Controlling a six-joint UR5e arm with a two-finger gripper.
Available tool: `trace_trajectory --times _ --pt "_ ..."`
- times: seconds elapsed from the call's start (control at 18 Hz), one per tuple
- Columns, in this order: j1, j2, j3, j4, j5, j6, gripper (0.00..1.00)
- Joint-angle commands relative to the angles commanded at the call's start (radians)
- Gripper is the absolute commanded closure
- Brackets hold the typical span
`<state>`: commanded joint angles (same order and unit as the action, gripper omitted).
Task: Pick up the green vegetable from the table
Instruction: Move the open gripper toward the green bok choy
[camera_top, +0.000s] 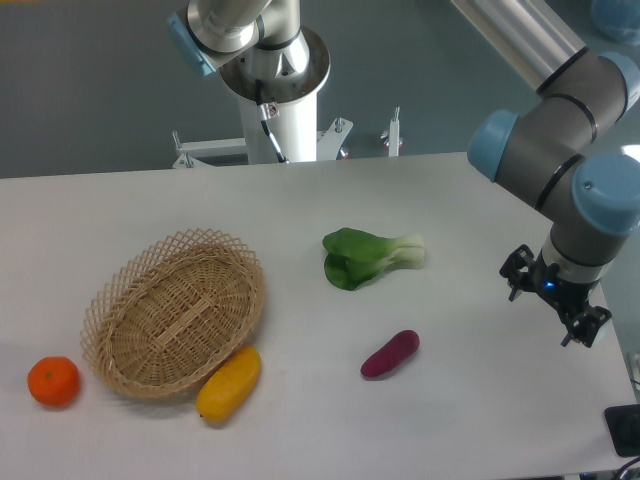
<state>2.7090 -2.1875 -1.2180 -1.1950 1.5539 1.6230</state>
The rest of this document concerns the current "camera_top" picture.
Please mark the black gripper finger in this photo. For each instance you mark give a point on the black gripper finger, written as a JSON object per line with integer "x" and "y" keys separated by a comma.
{"x": 585, "y": 326}
{"x": 516, "y": 271}

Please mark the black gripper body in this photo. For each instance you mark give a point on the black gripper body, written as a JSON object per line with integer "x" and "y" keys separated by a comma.
{"x": 567, "y": 298}

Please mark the green bok choy vegetable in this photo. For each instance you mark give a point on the green bok choy vegetable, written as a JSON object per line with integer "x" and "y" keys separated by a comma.
{"x": 355, "y": 257}

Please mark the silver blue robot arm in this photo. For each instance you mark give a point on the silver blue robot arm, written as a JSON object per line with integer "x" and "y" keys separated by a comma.
{"x": 592, "y": 203}

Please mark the black device at table corner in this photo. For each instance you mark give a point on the black device at table corner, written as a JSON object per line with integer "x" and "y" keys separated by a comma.
{"x": 623, "y": 425}

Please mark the purple sweet potato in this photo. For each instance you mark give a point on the purple sweet potato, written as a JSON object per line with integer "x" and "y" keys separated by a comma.
{"x": 391, "y": 355}

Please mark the blue object top right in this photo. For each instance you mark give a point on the blue object top right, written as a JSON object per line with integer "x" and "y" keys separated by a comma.
{"x": 617, "y": 19}

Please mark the yellow mango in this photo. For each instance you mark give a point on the yellow mango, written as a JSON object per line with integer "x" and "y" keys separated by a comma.
{"x": 227, "y": 389}

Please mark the woven wicker basket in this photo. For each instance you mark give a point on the woven wicker basket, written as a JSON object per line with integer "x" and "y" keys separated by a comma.
{"x": 173, "y": 314}

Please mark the orange tangerine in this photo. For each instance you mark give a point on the orange tangerine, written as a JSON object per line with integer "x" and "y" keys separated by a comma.
{"x": 54, "y": 381}

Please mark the white bracket right edge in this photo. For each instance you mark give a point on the white bracket right edge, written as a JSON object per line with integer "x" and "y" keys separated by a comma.
{"x": 634, "y": 369}

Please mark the white metal base frame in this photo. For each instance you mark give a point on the white metal base frame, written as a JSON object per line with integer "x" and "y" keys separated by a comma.
{"x": 273, "y": 133}

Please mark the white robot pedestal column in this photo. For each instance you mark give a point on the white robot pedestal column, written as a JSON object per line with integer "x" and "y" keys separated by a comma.
{"x": 291, "y": 75}

